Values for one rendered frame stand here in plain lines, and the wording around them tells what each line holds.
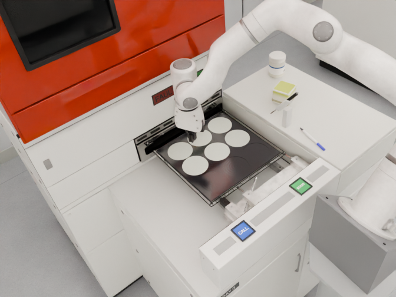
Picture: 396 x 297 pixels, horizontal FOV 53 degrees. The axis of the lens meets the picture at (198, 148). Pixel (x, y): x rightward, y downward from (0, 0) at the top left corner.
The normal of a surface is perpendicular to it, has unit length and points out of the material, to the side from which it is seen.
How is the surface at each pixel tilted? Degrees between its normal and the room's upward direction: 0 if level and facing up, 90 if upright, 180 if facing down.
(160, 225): 0
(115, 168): 90
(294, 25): 56
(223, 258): 0
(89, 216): 90
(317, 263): 0
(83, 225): 90
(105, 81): 90
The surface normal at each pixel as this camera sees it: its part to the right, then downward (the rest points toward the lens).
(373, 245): -0.81, 0.46
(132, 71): 0.62, 0.52
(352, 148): -0.09, -0.70
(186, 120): -0.41, 0.67
